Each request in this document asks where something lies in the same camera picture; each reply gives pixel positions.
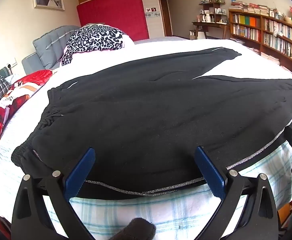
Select loose stacks of books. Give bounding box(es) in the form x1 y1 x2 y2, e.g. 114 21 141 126
230 38 292 74

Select black pants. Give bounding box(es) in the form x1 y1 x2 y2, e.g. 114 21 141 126
11 46 292 200

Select leopard print cloth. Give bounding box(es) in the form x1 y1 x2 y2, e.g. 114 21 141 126
61 24 126 67

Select small wooden desk shelf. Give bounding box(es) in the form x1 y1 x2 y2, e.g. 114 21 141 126
198 0 229 24

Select pink pillow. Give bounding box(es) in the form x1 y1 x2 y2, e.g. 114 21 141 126
62 24 136 63

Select grey padded headboard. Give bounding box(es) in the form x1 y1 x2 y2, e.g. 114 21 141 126
22 25 82 74

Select bed with plaid sheet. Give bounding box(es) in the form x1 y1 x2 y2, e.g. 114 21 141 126
0 39 292 240

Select wooden bookshelf with books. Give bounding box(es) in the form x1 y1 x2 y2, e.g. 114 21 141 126
228 8 292 75

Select red upright mattress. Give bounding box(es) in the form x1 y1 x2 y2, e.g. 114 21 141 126
76 0 150 42

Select grey bed cover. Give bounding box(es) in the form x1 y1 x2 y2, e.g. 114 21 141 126
133 36 188 46

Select person's left hand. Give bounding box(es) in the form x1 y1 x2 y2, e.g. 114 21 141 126
127 217 157 240

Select red floral blanket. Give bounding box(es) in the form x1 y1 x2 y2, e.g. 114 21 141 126
0 70 59 155

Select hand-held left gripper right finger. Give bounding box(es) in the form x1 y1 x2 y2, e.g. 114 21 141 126
194 145 279 240

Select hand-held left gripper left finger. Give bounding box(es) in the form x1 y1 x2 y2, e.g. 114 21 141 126
11 147 96 240

